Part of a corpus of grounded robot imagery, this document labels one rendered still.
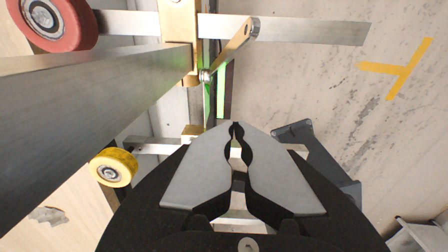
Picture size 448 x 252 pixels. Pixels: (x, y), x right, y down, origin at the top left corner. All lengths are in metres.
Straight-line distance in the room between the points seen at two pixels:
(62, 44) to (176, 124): 0.39
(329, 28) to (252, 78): 0.90
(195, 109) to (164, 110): 0.16
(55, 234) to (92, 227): 0.13
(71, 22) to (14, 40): 0.09
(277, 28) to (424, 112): 1.73
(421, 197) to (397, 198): 0.23
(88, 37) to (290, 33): 0.27
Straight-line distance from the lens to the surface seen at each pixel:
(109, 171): 0.38
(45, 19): 0.30
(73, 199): 0.52
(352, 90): 1.46
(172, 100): 0.57
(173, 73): 0.17
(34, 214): 0.61
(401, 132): 1.92
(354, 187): 1.00
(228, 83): 0.43
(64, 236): 0.70
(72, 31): 0.28
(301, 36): 0.28
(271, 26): 0.27
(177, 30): 0.26
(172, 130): 0.62
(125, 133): 0.51
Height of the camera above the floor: 1.12
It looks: 61 degrees down
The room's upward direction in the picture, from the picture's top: 177 degrees counter-clockwise
